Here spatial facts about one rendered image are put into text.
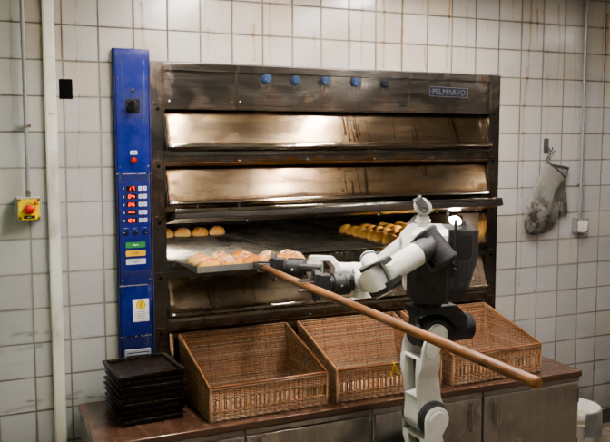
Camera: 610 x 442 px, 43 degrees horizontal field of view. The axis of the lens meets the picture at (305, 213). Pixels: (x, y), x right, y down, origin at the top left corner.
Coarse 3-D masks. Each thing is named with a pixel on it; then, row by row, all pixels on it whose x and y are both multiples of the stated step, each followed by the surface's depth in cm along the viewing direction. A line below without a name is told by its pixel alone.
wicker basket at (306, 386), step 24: (216, 336) 365; (240, 336) 370; (264, 336) 375; (288, 336) 378; (192, 360) 337; (216, 360) 363; (240, 360) 368; (264, 360) 372; (288, 360) 378; (312, 360) 353; (192, 384) 339; (216, 384) 361; (240, 384) 323; (264, 384) 328; (288, 384) 333; (312, 384) 338; (216, 408) 320; (240, 408) 324; (264, 408) 329; (288, 408) 333
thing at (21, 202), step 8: (16, 200) 322; (24, 200) 322; (32, 200) 324; (40, 200) 325; (16, 208) 322; (24, 208) 323; (40, 208) 325; (16, 216) 322; (24, 216) 323; (32, 216) 324; (40, 216) 326
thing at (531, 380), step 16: (272, 272) 323; (304, 288) 295; (320, 288) 286; (352, 304) 262; (384, 320) 243; (400, 320) 237; (416, 336) 227; (432, 336) 220; (464, 352) 206; (496, 368) 194; (512, 368) 190; (528, 384) 184
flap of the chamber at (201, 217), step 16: (320, 208) 370; (336, 208) 373; (352, 208) 377; (368, 208) 380; (384, 208) 384; (400, 208) 388; (432, 208) 395; (448, 208) 402; (464, 208) 410; (480, 208) 419
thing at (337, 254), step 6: (480, 246) 427; (306, 252) 390; (312, 252) 390; (318, 252) 390; (324, 252) 390; (330, 252) 391; (336, 252) 392; (342, 252) 393; (348, 252) 394; (354, 252) 396; (360, 252) 397; (336, 258) 392; (342, 258) 393; (348, 258) 395; (354, 258) 396; (168, 264) 357; (174, 264) 358; (180, 264) 359; (168, 270) 357; (174, 270) 358; (180, 270) 360
